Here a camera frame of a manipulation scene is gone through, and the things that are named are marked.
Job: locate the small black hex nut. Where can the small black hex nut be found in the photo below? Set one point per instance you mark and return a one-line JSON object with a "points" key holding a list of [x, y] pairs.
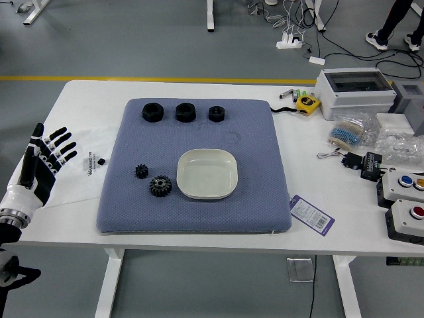
{"points": [[212, 117]]}

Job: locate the bag of blue resistors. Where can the bag of blue resistors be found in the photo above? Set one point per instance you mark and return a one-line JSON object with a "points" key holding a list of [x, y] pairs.
{"points": [[344, 132]]}

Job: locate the silver marker pen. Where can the silver marker pen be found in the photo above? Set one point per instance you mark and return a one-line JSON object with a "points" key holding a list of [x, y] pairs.
{"points": [[285, 94]]}

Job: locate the white power adapter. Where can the white power adapter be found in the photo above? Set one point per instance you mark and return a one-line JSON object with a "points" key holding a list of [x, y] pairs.
{"points": [[317, 60]]}

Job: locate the small black gear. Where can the small black gear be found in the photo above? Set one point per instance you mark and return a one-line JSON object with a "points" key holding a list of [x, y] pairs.
{"points": [[141, 171]]}

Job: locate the large black gear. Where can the large black gear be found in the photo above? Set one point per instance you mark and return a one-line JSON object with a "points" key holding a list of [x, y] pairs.
{"points": [[155, 190]]}

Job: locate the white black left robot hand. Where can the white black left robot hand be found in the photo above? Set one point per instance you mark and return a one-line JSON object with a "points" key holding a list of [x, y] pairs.
{"points": [[30, 195]]}

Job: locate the person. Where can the person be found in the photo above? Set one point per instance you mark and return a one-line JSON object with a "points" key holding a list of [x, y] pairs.
{"points": [[394, 16]]}

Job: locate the black module with green display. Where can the black module with green display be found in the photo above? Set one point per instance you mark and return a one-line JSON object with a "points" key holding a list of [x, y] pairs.
{"points": [[369, 169]]}

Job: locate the blue yellow button box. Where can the blue yellow button box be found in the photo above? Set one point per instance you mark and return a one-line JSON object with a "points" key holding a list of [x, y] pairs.
{"points": [[394, 189]]}

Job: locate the white foam block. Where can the white foam block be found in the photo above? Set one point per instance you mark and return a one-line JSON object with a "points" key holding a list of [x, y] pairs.
{"points": [[392, 121]]}

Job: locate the white power strip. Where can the white power strip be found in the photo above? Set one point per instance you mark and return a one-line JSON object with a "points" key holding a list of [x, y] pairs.
{"points": [[285, 44]]}

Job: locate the purple white label tag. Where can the purple white label tag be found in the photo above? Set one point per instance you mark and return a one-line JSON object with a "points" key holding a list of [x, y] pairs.
{"points": [[311, 215]]}

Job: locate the blue-grey quilted cushion mat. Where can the blue-grey quilted cushion mat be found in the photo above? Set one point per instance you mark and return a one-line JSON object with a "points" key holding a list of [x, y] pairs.
{"points": [[198, 215]]}

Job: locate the yellow tape measure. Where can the yellow tape measure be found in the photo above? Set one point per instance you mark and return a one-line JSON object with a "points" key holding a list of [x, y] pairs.
{"points": [[306, 103]]}

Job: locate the clear printed plastic bag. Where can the clear printed plastic bag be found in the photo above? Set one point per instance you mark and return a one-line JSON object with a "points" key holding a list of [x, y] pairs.
{"points": [[86, 185]]}

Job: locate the clear bag of small parts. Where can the clear bag of small parts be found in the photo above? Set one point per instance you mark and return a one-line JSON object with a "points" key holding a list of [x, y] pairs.
{"points": [[369, 130]]}

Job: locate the grey plastic block housing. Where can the grey plastic block housing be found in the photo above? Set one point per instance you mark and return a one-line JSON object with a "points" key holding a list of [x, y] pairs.
{"points": [[415, 112]]}

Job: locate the grey enclosure box clear lid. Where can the grey enclosure box clear lid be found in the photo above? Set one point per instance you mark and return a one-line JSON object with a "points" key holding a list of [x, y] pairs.
{"points": [[351, 99]]}

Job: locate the clear bubble wrap bag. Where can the clear bubble wrap bag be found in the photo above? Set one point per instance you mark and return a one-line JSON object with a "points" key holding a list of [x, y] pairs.
{"points": [[397, 145]]}

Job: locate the clear plastic holder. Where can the clear plastic holder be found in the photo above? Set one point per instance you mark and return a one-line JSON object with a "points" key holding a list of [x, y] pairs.
{"points": [[299, 270]]}

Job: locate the white background table leg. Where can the white background table leg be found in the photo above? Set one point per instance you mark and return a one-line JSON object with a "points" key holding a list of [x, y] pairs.
{"points": [[319, 20], [210, 16], [33, 15]]}

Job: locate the tiny black plastic piece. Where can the tiny black plastic piece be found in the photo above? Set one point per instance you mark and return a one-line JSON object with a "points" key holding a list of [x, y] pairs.
{"points": [[101, 161]]}

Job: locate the large black hex nut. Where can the large black hex nut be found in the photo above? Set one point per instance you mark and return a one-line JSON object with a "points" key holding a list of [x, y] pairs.
{"points": [[147, 116], [180, 116]]}

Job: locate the red button box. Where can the red button box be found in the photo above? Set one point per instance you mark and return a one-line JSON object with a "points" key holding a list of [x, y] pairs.
{"points": [[402, 222]]}

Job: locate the black table control panel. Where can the black table control panel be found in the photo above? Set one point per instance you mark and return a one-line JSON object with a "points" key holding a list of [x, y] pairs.
{"points": [[405, 261]]}

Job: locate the white square dish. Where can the white square dish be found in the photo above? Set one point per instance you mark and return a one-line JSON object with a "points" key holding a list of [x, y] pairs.
{"points": [[205, 175]]}

